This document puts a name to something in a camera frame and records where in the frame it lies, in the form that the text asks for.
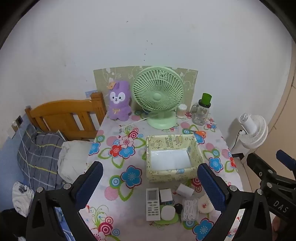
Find beige patterned wall panel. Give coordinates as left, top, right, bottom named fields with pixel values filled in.
left=93, top=66, right=199, bottom=112

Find white cloth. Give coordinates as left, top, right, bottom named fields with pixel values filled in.
left=12, top=182, right=35, bottom=217

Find person's right hand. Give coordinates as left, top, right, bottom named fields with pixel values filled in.
left=272, top=215, right=287, bottom=241

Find clear jar of cotton swabs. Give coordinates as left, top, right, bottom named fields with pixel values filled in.
left=177, top=104, right=188, bottom=119

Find white desk fan cord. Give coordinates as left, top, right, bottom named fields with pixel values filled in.
left=120, top=117, right=151, bottom=128

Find blue bed sheet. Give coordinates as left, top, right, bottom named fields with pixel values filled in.
left=0, top=137, right=26, bottom=211

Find purple plush toy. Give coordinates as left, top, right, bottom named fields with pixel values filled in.
left=107, top=81, right=133, bottom=121

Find beige door panel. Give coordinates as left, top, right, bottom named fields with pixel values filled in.
left=268, top=35, right=296, bottom=158

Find white remote control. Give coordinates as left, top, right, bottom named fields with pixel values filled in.
left=146, top=188, right=161, bottom=221

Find small round white case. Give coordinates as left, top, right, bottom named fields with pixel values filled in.
left=161, top=206, right=176, bottom=220

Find wooden bed headboard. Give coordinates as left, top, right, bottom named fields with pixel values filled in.
left=25, top=91, right=107, bottom=142

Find white charger adapter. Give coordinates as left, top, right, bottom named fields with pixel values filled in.
left=176, top=184, right=195, bottom=198

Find orange handled scissors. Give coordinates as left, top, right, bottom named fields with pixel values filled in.
left=184, top=128, right=206, bottom=137

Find wall socket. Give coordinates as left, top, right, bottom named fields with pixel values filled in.
left=11, top=116, right=23, bottom=133

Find yellow printed fabric storage box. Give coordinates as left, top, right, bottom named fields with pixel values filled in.
left=145, top=134, right=205, bottom=183

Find floral tablecloth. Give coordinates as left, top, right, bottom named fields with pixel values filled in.
left=79, top=111, right=245, bottom=241

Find grey plaid pillow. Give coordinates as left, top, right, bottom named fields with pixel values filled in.
left=17, top=123, right=67, bottom=193

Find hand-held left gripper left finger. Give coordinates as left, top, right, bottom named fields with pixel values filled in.
left=25, top=161, right=103, bottom=241

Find small white square box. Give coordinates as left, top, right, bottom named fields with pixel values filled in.
left=159, top=189, right=173, bottom=205

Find clear cotton swab box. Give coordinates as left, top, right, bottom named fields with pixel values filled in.
left=181, top=199, right=199, bottom=221

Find green desk fan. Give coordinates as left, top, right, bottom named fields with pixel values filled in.
left=131, top=66, right=184, bottom=130

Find thin white cable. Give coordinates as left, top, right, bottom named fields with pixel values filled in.
left=20, top=130, right=33, bottom=189

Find black fan cable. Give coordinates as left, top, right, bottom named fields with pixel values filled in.
left=231, top=130, right=243, bottom=149

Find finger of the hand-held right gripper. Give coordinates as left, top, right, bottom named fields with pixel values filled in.
left=246, top=153, right=281, bottom=186
left=276, top=149, right=296, bottom=178

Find white floor fan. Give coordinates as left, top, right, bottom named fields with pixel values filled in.
left=238, top=113, right=269, bottom=153

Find dark cloth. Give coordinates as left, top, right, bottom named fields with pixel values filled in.
left=0, top=209, right=30, bottom=241

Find glass mug with green lid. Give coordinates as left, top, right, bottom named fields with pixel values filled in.
left=190, top=93, right=212, bottom=126

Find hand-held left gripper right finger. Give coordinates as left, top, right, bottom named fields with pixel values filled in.
left=197, top=163, right=273, bottom=241

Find white pillow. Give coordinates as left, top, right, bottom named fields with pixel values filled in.
left=57, top=140, right=93, bottom=183

